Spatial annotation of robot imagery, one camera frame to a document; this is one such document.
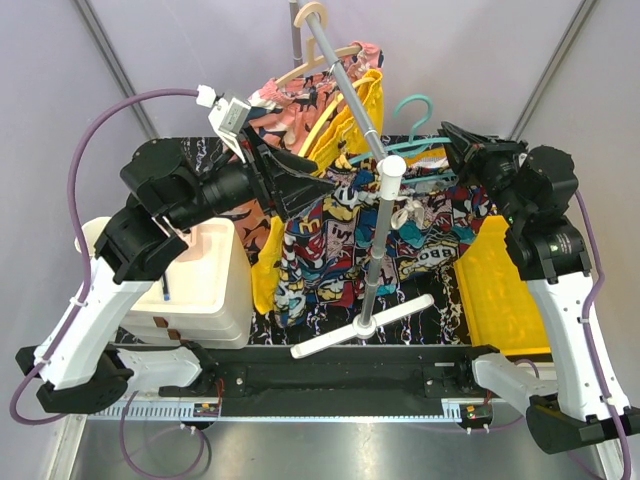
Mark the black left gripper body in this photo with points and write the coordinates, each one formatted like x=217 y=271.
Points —
x=260 y=174

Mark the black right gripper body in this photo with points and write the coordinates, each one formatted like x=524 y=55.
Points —
x=494 y=164

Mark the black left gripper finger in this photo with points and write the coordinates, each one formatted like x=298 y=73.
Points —
x=282 y=156
x=293 y=194

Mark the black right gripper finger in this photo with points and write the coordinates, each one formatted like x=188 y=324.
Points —
x=459 y=151
x=458 y=135

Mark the teal plastic hanger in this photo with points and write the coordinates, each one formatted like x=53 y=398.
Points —
x=423 y=155

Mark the comic print shorts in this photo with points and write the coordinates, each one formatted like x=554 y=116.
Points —
x=325 y=251

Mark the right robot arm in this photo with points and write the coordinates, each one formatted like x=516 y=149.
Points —
x=531 y=189

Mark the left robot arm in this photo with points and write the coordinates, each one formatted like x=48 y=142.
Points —
x=175 y=184

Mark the pink patterned shorts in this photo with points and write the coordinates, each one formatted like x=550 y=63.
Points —
x=369 y=58

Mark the yellow shorts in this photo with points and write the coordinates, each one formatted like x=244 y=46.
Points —
x=310 y=119

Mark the beige wooden hanger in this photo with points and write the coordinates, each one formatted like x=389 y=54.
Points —
x=312 y=45

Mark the silver clothes rack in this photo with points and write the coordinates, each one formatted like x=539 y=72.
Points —
x=391 y=169

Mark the white foam box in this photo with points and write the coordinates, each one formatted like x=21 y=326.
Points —
x=210 y=295

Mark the yellow plastic tray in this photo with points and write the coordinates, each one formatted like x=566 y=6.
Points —
x=478 y=296

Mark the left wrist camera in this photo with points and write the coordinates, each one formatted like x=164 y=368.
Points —
x=227 y=118

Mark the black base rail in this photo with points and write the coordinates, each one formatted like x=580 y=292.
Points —
x=356 y=373

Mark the white cable duct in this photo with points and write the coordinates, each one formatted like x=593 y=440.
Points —
x=279 y=408

